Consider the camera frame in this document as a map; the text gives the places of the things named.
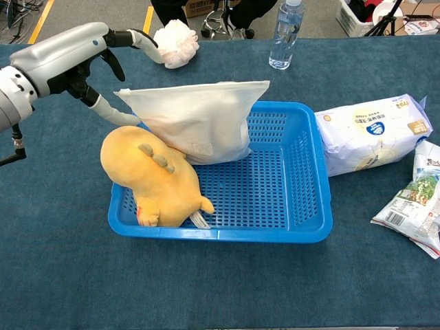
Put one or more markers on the blue perforated plastic basket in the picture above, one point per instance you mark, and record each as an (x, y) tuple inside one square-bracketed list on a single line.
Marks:
[(254, 206)]

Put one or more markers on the pale pink bath pouf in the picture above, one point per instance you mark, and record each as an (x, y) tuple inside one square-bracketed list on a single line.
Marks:
[(178, 44)]

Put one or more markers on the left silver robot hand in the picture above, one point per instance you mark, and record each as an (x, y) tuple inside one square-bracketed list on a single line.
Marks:
[(58, 55)]

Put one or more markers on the white tissue pack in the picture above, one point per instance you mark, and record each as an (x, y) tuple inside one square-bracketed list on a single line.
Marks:
[(364, 137)]

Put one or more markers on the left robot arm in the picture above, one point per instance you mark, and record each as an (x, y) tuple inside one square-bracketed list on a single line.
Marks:
[(13, 96)]

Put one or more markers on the white frosted zip bag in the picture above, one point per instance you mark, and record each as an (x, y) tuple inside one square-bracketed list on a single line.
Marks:
[(192, 117)]

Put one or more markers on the person in black clothes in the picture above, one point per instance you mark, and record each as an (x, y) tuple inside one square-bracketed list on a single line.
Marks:
[(247, 10)]

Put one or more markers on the black tripod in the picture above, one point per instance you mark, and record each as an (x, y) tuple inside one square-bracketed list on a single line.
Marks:
[(383, 22)]

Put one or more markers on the yellow plush toy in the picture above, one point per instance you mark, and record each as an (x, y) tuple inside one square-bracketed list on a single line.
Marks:
[(154, 182)]

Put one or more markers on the white plastic laundry basket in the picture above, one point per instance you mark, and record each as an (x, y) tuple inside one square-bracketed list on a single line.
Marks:
[(350, 20)]

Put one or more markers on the white printed snack bag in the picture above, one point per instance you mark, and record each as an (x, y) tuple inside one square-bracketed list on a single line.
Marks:
[(416, 206)]

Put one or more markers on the chrome office chair base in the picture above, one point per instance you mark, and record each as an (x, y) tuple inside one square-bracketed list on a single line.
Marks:
[(214, 20)]

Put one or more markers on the teal table cloth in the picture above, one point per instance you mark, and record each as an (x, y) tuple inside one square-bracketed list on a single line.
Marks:
[(51, 206)]

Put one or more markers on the clear plastic water bottle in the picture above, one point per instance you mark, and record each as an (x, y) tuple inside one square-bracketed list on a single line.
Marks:
[(283, 38)]

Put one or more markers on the brown cardboard box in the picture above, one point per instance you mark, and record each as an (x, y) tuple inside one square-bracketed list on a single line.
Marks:
[(197, 7)]

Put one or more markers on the white printed package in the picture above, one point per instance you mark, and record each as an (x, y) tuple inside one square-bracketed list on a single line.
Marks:
[(421, 25)]

